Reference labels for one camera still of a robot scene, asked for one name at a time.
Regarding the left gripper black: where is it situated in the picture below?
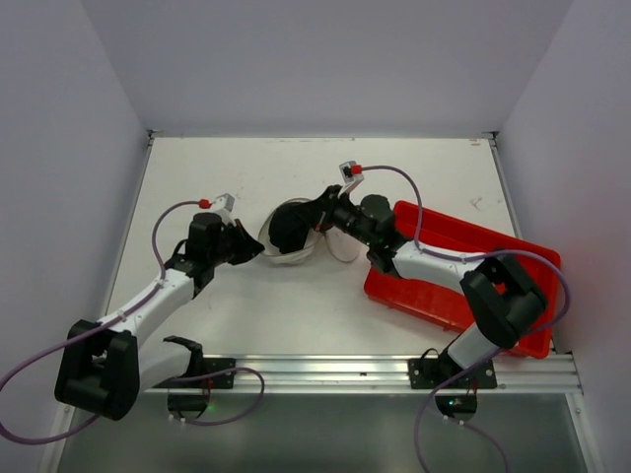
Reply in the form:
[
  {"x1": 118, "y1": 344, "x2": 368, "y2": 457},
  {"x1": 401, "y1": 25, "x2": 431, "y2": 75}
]
[{"x1": 208, "y1": 218, "x2": 263, "y2": 266}]

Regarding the white mesh laundry bag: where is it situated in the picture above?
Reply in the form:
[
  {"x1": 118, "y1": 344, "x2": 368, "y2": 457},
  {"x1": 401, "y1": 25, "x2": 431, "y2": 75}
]
[{"x1": 257, "y1": 197, "x2": 362, "y2": 266}]

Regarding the black bra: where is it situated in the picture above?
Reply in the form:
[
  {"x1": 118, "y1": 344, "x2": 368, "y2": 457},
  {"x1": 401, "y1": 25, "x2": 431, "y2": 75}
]
[{"x1": 268, "y1": 202, "x2": 313, "y2": 254}]

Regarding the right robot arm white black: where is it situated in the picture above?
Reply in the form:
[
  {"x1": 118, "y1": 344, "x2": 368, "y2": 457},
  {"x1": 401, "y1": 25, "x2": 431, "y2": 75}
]
[{"x1": 274, "y1": 185, "x2": 548, "y2": 387}]

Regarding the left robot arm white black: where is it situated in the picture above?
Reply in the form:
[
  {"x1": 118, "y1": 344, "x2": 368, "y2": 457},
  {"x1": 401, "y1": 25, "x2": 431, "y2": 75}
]
[{"x1": 54, "y1": 212, "x2": 264, "y2": 421}]

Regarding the red plastic tray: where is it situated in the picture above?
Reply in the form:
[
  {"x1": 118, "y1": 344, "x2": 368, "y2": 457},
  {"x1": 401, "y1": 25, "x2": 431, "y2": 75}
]
[{"x1": 364, "y1": 208, "x2": 561, "y2": 333}]

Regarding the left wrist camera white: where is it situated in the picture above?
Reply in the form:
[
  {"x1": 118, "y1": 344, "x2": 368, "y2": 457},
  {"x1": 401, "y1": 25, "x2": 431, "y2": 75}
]
[{"x1": 197, "y1": 193, "x2": 235, "y2": 225}]

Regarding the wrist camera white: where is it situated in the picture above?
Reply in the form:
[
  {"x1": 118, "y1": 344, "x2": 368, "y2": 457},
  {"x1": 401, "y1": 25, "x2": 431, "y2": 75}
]
[
  {"x1": 197, "y1": 193, "x2": 235, "y2": 225},
  {"x1": 339, "y1": 161, "x2": 364, "y2": 194}
]

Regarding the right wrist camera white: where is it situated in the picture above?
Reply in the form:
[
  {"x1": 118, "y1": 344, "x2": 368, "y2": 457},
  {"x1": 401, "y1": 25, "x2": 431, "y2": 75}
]
[{"x1": 339, "y1": 161, "x2": 364, "y2": 194}]

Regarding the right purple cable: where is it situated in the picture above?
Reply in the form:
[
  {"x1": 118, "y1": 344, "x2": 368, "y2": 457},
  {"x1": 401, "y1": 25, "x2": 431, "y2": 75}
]
[{"x1": 362, "y1": 165, "x2": 573, "y2": 473}]

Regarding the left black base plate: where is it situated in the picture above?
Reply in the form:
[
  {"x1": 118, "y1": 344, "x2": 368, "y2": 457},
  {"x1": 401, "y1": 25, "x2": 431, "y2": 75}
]
[{"x1": 154, "y1": 357, "x2": 237, "y2": 389}]

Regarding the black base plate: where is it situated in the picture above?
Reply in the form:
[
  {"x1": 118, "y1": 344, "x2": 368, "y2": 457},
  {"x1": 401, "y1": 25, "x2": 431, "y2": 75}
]
[
  {"x1": 407, "y1": 358, "x2": 498, "y2": 390},
  {"x1": 154, "y1": 357, "x2": 237, "y2": 389}
]

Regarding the aluminium mounting rail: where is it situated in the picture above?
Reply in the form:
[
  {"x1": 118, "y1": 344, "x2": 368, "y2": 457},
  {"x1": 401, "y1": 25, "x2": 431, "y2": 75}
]
[{"x1": 142, "y1": 354, "x2": 583, "y2": 395}]

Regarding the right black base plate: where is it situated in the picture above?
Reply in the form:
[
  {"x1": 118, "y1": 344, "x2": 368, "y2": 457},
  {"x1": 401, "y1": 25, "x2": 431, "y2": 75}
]
[{"x1": 407, "y1": 358, "x2": 498, "y2": 390}]

